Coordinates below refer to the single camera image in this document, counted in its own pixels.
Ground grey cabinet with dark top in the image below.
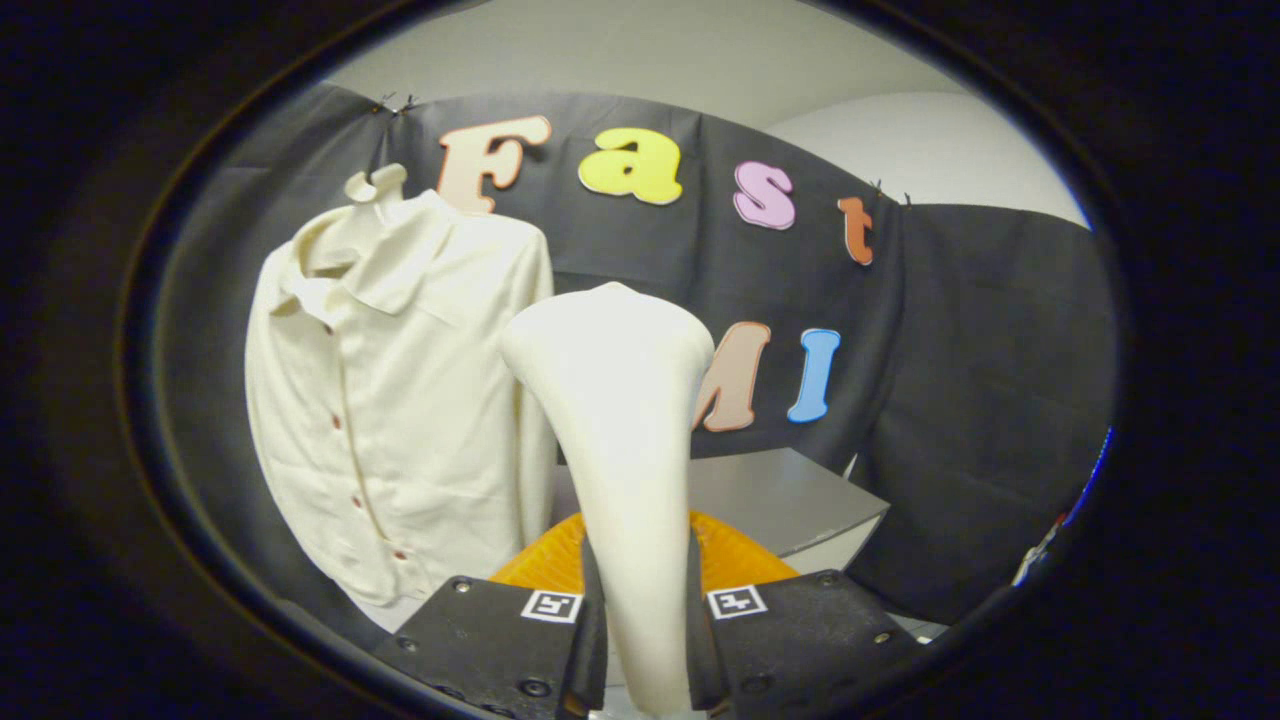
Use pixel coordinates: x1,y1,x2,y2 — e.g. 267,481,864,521
555,447,891,577

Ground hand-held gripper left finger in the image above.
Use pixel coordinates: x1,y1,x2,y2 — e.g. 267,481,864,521
372,512,608,720

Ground white garment steamer head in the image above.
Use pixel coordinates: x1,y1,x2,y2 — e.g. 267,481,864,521
498,282,717,715

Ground cream clothes hanger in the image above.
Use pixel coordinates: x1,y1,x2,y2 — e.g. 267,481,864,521
345,163,409,205

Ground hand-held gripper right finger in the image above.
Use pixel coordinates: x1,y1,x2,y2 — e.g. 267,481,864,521
685,510,926,720

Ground cream button-up shirt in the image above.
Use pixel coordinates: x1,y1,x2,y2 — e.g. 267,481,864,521
245,190,557,607

